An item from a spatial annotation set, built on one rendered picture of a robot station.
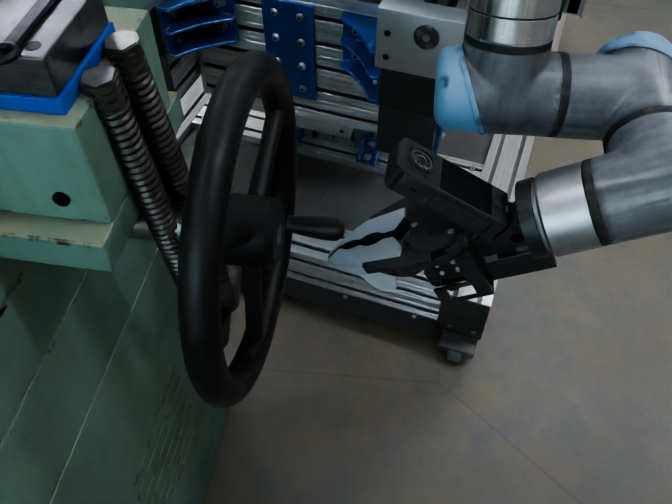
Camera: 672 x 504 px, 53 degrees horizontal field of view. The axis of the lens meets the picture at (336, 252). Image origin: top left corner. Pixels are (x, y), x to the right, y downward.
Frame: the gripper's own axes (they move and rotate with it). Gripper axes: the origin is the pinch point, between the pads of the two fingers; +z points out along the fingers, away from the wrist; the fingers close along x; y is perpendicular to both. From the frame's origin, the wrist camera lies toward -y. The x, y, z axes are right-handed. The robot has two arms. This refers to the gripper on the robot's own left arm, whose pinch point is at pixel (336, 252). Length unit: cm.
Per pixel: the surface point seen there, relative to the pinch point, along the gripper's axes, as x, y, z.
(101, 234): -13.8, -21.0, 4.8
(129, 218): -10.7, -19.3, 5.2
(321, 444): 11, 59, 40
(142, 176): -9.4, -21.5, 2.3
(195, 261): -17.8, -19.6, -4.4
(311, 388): 22, 57, 43
